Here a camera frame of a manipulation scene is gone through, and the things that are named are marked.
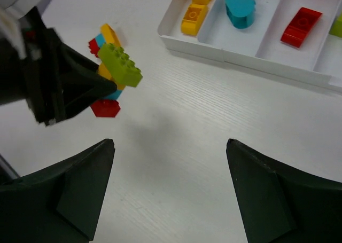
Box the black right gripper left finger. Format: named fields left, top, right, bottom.
left=1, top=139, right=115, bottom=242

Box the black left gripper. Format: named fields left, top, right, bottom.
left=1, top=6, right=117, bottom=126

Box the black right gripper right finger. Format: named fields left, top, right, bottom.
left=226, top=139, right=341, bottom=242

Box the yellow square lego brick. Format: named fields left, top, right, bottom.
left=98, top=63, right=126, bottom=91

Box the long lime green lego brick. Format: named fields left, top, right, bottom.
left=98, top=43, right=143, bottom=88

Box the yellow curved lego brick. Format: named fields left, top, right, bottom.
left=181, top=4, right=208, bottom=36

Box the red curved lego brick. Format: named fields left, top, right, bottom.
left=281, top=7, right=322, bottom=48

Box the lime green square lego brick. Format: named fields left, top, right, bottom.
left=329, top=13, right=342, bottom=38

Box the teal rounded lego brick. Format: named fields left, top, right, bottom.
left=224, top=0, right=256, bottom=29

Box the small teal lego brick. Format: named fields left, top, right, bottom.
left=95, top=33, right=106, bottom=48

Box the long yellow lego brick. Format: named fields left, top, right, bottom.
left=100, top=23, right=121, bottom=47

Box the white divided sorting tray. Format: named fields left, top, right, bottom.
left=158, top=0, right=341, bottom=91

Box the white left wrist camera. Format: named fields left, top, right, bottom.
left=1, top=0, right=52, bottom=59

